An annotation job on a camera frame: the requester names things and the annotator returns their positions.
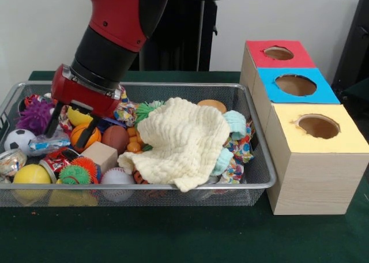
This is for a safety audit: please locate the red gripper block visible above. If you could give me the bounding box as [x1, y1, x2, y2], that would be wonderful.
[43, 64, 121, 149]

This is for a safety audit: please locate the cream waffle cloth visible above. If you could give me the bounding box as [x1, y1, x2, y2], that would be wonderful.
[117, 97, 231, 193]

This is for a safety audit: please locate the wooden box with three holes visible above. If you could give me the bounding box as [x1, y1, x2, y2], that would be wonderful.
[239, 39, 369, 216]

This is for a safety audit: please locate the orange mini basketball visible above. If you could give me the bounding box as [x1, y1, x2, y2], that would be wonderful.
[70, 123, 102, 153]

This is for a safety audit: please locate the purple spiky ball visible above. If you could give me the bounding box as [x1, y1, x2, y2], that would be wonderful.
[16, 97, 55, 136]

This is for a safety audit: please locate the plain wooden cube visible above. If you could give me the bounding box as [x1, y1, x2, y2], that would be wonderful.
[80, 141, 119, 174]

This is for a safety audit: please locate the green and orange spiky ball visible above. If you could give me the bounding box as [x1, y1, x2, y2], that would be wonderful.
[59, 157, 100, 185]

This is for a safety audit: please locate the small soccer ball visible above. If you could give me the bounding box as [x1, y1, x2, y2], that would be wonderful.
[4, 129, 37, 157]

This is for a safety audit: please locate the yellow foam ball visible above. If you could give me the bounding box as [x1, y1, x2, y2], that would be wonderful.
[13, 164, 52, 185]

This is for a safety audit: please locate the white baseball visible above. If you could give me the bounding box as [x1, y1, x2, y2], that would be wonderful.
[100, 167, 135, 202]

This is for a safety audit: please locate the crushed silver drink can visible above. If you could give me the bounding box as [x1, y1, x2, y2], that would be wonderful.
[0, 149, 28, 177]

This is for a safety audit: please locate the dark green table cloth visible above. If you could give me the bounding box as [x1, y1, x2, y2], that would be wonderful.
[0, 70, 369, 263]

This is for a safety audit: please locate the mint green waffle cloth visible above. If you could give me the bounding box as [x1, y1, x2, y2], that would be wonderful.
[210, 110, 248, 177]

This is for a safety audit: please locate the dark green side table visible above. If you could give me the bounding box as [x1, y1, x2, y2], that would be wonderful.
[340, 77, 369, 122]

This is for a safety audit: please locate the black chair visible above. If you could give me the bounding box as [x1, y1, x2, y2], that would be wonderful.
[331, 0, 369, 87]

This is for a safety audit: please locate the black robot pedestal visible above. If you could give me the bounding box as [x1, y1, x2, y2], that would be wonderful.
[138, 0, 233, 72]

